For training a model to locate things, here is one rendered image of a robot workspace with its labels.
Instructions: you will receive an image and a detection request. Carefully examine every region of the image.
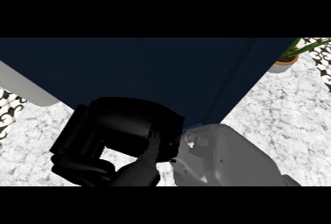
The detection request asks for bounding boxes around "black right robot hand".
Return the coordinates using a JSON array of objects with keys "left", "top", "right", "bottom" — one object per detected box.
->
[{"left": 47, "top": 96, "right": 187, "bottom": 187}]

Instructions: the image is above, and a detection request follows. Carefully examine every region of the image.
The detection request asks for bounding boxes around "dark navy cabinet door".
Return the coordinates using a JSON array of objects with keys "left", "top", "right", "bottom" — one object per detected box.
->
[{"left": 0, "top": 38, "right": 300, "bottom": 136}]

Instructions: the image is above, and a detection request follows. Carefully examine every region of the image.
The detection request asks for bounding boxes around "green plant in white pot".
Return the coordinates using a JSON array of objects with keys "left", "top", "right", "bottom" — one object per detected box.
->
[{"left": 266, "top": 38, "right": 331, "bottom": 74}]

